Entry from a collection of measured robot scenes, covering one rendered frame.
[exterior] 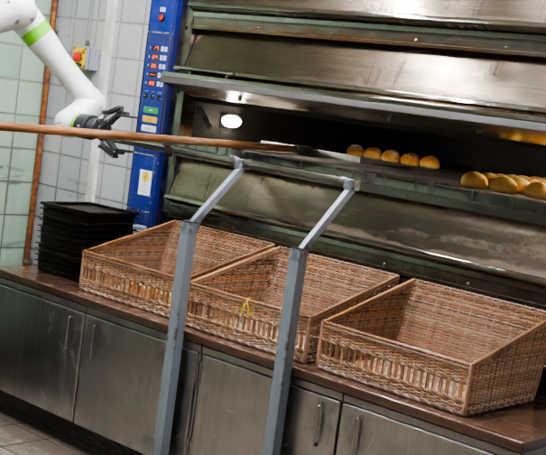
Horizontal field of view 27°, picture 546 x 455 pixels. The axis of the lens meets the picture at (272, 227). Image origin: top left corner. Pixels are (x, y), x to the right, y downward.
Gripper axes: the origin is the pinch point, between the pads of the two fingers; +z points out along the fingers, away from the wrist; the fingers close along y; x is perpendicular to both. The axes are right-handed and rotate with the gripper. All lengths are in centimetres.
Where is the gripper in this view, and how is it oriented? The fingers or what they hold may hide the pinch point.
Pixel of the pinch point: (129, 134)
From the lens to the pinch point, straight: 407.3
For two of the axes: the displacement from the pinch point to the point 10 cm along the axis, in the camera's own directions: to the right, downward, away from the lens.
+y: -1.3, 9.9, 1.1
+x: -6.6, 0.0, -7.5
